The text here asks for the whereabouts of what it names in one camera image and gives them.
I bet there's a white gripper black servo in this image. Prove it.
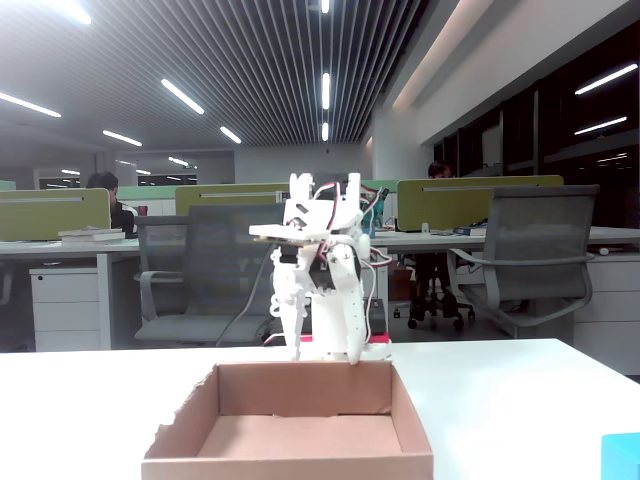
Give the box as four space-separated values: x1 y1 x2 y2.
269 239 366 367

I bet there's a blue cube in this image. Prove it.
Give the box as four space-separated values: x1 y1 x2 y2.
601 432 640 480

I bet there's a brown cardboard box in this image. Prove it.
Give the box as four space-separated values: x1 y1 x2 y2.
140 360 434 480

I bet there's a brown carton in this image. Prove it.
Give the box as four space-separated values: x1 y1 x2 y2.
389 262 415 302

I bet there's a black swivel chair base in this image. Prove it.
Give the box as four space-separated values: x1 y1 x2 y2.
407 252 476 331

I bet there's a grey mesh office chair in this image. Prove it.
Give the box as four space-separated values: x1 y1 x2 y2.
133 202 290 346
446 183 601 341

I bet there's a white office desk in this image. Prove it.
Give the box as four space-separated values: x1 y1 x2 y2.
0 238 141 351
372 225 640 261

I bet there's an olive green desk partition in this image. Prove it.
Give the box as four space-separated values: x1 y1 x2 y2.
174 182 292 217
396 174 565 233
0 188 112 242

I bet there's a seated person dark jacket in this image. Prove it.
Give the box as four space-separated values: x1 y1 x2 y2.
85 172 139 237

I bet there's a stack of books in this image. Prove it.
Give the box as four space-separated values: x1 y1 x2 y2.
57 225 127 246

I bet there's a white drawer cabinet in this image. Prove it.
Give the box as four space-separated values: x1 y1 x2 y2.
28 267 101 352
572 252 640 376

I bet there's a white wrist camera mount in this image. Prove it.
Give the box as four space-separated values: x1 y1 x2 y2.
248 223 334 249

